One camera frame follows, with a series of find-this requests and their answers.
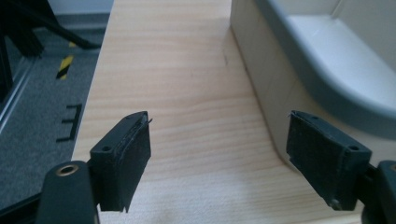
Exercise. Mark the black floor tape marks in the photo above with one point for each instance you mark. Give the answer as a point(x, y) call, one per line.
point(72, 123)

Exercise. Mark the grey plastic tray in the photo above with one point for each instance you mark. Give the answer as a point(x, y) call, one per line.
point(311, 62)

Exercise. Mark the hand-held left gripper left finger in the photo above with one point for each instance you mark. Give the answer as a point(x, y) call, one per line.
point(120, 168)

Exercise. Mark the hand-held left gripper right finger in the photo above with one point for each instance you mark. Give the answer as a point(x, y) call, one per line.
point(327, 165)

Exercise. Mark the yellow black floor tape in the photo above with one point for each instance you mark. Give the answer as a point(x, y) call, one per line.
point(65, 66)

